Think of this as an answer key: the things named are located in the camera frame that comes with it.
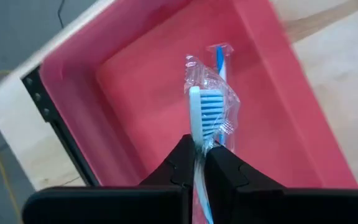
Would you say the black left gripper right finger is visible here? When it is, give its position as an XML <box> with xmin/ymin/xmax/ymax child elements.
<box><xmin>205</xmin><ymin>145</ymin><xmax>284</xmax><ymax>224</ymax></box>

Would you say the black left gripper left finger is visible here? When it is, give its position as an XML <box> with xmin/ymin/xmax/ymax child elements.
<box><xmin>139</xmin><ymin>135</ymin><xmax>196</xmax><ymax>224</ymax></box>

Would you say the blue toothbrush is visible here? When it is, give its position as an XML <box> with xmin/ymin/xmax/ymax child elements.
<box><xmin>206</xmin><ymin>42</ymin><xmax>234</xmax><ymax>147</ymax></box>
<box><xmin>183</xmin><ymin>54</ymin><xmax>241</xmax><ymax>224</ymax></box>

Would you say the pink plastic bin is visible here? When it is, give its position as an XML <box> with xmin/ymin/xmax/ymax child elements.
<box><xmin>39</xmin><ymin>0</ymin><xmax>358</xmax><ymax>190</ymax></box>

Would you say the black floor cable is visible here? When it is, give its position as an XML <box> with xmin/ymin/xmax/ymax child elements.
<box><xmin>57</xmin><ymin>0</ymin><xmax>67</xmax><ymax>29</ymax></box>

